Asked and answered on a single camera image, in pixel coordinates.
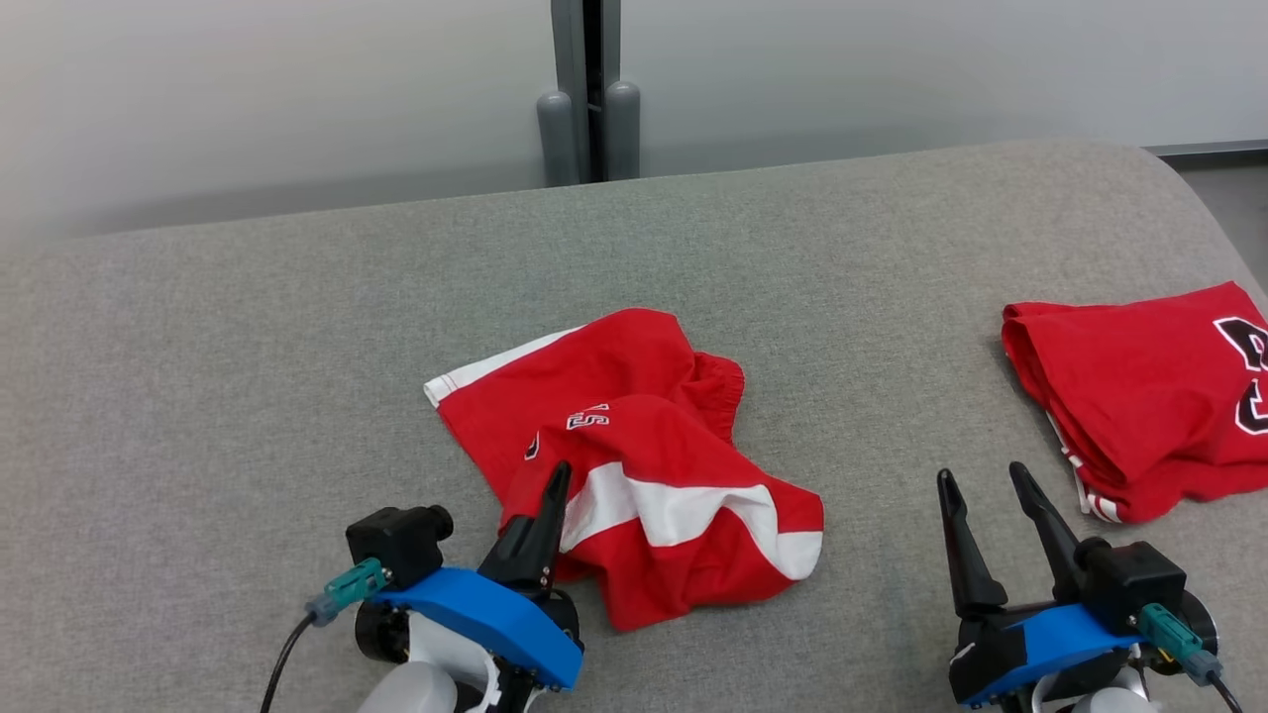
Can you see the grey metal partition post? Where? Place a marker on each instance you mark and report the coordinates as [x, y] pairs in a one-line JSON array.
[[570, 59]]

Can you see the red jersey with white sleeves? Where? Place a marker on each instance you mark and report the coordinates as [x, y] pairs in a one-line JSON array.
[[1139, 396]]

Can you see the teal right camera connector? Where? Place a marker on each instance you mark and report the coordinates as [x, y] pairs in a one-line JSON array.
[[1174, 639]]

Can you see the teal left camera connector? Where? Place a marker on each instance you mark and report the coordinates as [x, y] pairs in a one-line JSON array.
[[347, 589]]

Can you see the teal camera connector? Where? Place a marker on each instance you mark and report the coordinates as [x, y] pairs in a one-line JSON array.
[[1174, 639], [347, 589]]

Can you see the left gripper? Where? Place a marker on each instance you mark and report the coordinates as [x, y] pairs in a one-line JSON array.
[[381, 634]]

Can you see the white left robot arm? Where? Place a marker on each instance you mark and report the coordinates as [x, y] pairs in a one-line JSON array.
[[411, 693]]

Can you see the grey cylinder post foot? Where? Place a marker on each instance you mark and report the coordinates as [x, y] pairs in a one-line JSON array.
[[623, 129], [557, 139]]

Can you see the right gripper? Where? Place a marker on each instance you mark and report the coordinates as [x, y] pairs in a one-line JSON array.
[[991, 654]]

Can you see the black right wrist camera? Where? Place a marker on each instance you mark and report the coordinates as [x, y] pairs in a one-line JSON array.
[[1134, 584]]

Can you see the blue right camera bracket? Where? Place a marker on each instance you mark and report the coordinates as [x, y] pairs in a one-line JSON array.
[[1065, 644]]

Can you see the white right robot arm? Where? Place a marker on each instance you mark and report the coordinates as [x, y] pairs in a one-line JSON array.
[[1119, 703]]

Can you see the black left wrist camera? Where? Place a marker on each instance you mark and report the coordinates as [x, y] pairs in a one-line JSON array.
[[396, 545]]

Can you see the red shorts with white stripes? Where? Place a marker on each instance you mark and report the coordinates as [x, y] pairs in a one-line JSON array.
[[644, 366]]

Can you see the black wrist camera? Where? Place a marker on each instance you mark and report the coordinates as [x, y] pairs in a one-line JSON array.
[[1134, 584], [396, 545]]

